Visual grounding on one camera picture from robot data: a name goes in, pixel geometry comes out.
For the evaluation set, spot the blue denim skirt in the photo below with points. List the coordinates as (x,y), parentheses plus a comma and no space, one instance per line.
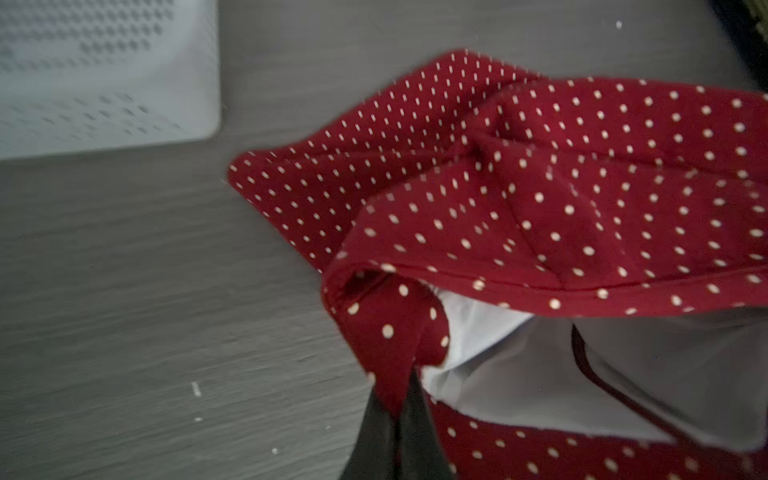
(745,22)

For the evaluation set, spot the white plastic basket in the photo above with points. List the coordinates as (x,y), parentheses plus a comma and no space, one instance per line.
(81,76)

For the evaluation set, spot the red polka dot skirt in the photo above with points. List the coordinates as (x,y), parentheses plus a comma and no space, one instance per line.
(575,268)

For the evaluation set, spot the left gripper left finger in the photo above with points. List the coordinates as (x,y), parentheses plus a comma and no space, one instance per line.
(374,454)

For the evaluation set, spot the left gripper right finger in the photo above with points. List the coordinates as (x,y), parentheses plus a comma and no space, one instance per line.
(421,454)

